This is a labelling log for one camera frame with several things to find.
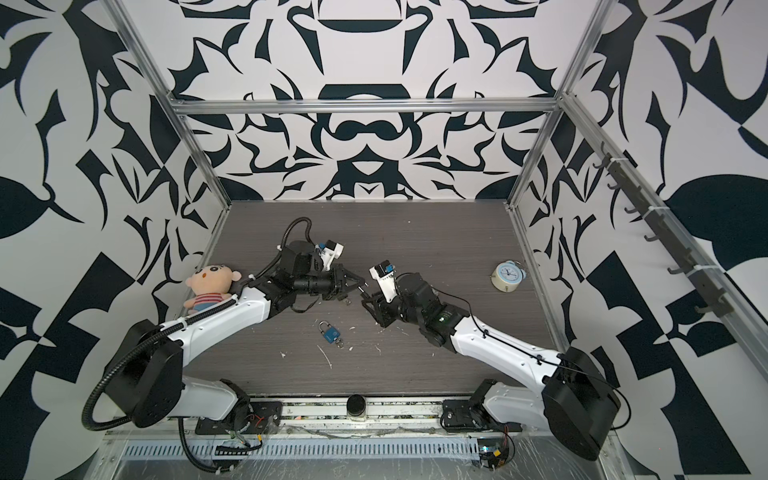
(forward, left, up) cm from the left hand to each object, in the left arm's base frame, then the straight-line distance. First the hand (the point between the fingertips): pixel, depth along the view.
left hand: (368, 277), depth 77 cm
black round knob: (-27, +3, -10) cm, 29 cm away
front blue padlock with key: (-7, +11, -19) cm, 23 cm away
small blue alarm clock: (+9, -43, -16) cm, 47 cm away
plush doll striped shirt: (+6, +47, -13) cm, 49 cm away
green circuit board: (-36, -28, -20) cm, 50 cm away
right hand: (-4, 0, -4) cm, 5 cm away
